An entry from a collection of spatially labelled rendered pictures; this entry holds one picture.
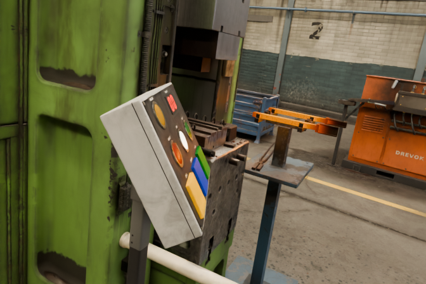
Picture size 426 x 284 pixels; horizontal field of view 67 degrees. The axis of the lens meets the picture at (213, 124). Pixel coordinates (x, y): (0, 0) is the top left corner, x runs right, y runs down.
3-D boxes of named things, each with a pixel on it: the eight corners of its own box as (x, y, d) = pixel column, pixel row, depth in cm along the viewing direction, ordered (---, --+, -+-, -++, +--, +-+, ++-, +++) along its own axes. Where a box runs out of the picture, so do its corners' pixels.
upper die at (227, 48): (237, 61, 132) (240, 37, 130) (215, 59, 115) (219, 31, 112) (154, 49, 150) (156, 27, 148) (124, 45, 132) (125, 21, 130)
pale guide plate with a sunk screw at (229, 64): (232, 76, 162) (237, 42, 158) (225, 77, 154) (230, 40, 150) (229, 75, 163) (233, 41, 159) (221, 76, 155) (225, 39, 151)
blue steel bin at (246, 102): (273, 134, 568) (280, 94, 552) (258, 143, 498) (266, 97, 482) (214, 120, 619) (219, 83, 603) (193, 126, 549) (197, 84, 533)
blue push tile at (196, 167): (208, 182, 80) (197, 156, 79) (207, 196, 73) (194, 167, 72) (202, 185, 81) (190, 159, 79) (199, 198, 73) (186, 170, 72)
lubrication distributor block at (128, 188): (135, 213, 110) (138, 175, 107) (122, 220, 104) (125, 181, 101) (127, 210, 111) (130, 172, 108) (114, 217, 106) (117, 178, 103)
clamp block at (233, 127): (236, 138, 151) (238, 125, 149) (228, 142, 143) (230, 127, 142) (213, 132, 156) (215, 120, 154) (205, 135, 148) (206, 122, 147)
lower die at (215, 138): (225, 143, 140) (227, 124, 138) (203, 153, 122) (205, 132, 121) (148, 123, 158) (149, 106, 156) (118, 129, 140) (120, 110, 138)
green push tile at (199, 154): (210, 168, 90) (199, 144, 89) (209, 179, 83) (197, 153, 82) (204, 171, 90) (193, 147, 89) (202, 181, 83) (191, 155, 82)
